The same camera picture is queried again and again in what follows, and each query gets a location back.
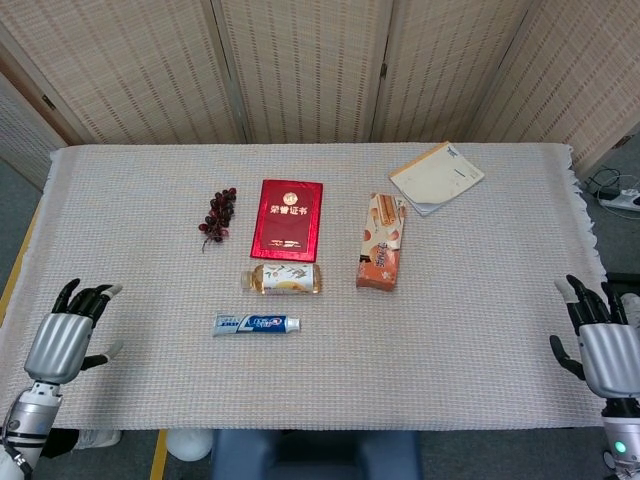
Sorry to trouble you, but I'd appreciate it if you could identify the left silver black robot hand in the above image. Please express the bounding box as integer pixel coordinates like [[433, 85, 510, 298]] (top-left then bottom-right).
[[23, 278, 125, 385]]

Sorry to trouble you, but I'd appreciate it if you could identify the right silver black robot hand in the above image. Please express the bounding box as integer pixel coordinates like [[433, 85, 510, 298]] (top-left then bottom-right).
[[548, 273, 640, 401]]

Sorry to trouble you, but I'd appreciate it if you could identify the blue white toothpaste tube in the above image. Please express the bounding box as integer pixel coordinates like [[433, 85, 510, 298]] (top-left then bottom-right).
[[212, 312, 302, 338]]

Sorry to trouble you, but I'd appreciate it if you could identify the white round robot base part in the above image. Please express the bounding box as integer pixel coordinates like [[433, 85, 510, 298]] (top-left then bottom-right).
[[166, 428, 214, 462]]

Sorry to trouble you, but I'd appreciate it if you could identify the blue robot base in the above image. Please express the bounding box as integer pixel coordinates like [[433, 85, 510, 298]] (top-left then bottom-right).
[[210, 429, 422, 480]]

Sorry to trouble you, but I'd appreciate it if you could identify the white power strip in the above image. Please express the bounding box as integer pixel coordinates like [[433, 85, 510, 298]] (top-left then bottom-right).
[[598, 187, 640, 214]]

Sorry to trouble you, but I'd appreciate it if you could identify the light woven tablecloth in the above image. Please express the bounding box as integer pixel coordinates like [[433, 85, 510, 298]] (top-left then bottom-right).
[[0, 142, 601, 431]]

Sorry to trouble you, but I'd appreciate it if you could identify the dark red grape bunch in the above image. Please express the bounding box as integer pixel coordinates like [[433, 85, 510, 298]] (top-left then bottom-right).
[[198, 187, 238, 254]]

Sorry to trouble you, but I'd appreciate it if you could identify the bamboo folding screen panel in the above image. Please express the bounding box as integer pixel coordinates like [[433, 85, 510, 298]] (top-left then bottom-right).
[[369, 0, 539, 144], [464, 0, 640, 171], [0, 49, 66, 191], [212, 0, 401, 144], [0, 0, 249, 146]]

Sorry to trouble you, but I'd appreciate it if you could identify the tea bottle with white label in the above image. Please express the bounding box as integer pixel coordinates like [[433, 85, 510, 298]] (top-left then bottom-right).
[[240, 263, 324, 296]]

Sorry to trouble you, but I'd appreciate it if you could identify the white notebook with yellow spine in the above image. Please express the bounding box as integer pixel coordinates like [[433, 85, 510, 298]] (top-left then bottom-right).
[[388, 141, 485, 218]]

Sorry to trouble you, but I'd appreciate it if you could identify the orange biscuit box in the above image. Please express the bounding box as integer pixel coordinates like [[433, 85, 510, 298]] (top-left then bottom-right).
[[355, 192, 407, 291]]

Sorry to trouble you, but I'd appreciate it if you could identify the red certificate folder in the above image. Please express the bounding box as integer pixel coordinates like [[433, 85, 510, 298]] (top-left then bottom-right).
[[249, 178, 324, 263]]

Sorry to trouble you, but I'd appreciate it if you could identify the black power cable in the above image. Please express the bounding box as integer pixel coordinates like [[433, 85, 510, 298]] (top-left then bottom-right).
[[584, 167, 624, 197]]

